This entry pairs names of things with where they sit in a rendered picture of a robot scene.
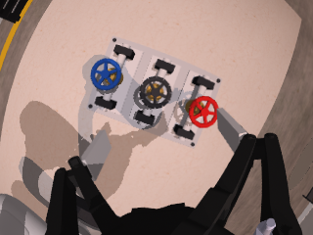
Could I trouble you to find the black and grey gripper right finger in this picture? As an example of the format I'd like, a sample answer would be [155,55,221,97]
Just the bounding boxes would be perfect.
[170,108,302,235]

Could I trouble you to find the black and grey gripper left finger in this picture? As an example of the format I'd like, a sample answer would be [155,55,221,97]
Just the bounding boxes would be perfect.
[45,130,132,235]

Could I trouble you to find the red handwheel valve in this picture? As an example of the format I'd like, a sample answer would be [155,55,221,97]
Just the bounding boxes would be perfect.
[165,70,218,142]

